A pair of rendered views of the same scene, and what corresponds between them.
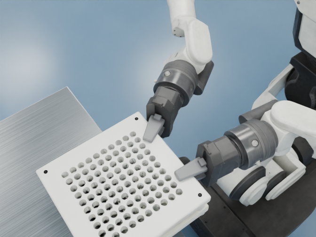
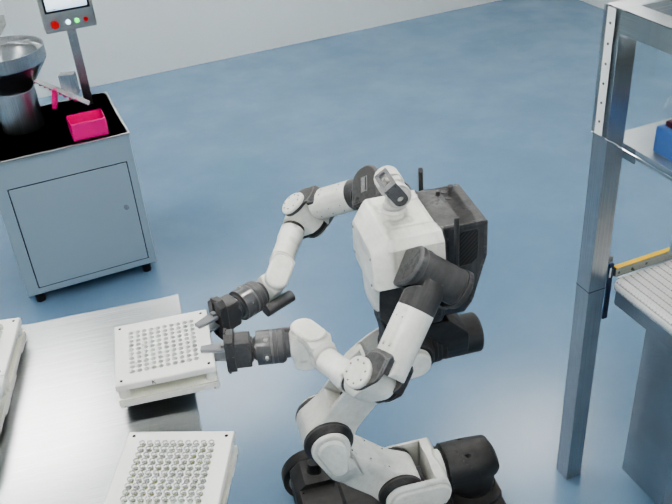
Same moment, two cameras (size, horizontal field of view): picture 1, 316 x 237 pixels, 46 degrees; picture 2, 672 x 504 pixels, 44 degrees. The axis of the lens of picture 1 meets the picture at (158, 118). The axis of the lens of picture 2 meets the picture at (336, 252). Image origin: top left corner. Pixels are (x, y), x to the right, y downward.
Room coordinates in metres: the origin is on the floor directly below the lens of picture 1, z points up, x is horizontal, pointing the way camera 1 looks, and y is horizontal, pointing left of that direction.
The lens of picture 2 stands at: (-1.04, -1.05, 2.31)
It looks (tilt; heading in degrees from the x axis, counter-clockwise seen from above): 33 degrees down; 25
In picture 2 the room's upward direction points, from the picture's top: 5 degrees counter-clockwise
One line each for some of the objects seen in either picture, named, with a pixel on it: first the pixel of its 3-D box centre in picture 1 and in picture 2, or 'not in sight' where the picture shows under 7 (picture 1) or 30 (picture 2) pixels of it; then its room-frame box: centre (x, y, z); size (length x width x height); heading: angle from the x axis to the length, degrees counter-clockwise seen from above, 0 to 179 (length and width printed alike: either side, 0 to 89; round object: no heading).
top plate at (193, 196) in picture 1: (121, 185); (163, 348); (0.29, 0.07, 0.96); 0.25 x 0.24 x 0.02; 36
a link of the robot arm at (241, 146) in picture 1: (228, 155); (249, 349); (0.36, -0.14, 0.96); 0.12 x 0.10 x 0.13; 118
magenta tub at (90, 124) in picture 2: not in sight; (87, 125); (1.69, 1.39, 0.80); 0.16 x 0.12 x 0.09; 136
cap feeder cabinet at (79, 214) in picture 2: not in sight; (69, 197); (1.72, 1.63, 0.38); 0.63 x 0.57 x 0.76; 136
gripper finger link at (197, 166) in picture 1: (190, 169); (212, 347); (0.32, -0.06, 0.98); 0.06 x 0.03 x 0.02; 118
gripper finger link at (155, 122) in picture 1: (152, 128); (206, 319); (0.41, 0.01, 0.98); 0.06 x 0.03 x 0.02; 158
